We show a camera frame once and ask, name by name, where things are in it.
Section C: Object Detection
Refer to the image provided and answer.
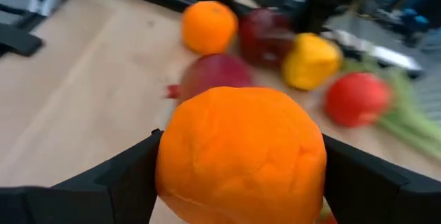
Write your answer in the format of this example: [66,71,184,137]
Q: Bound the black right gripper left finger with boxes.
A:
[0,129,165,224]

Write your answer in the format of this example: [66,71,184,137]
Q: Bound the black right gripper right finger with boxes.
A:
[322,134,441,224]

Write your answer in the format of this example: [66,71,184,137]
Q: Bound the bright red tomato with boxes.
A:
[324,72,393,128]

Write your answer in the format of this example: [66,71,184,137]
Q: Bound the orange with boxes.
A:
[154,85,328,224]
[181,0,239,56]

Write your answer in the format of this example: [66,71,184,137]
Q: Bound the yellow bell pepper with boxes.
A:
[281,32,344,91]

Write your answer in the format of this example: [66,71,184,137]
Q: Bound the large red apple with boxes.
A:
[177,53,256,104]

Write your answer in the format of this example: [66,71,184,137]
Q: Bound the dark red apple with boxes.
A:
[239,7,297,68]

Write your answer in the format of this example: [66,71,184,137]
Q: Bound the green leek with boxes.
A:
[342,58,441,159]

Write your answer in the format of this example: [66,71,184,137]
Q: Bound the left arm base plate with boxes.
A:
[322,29,425,79]

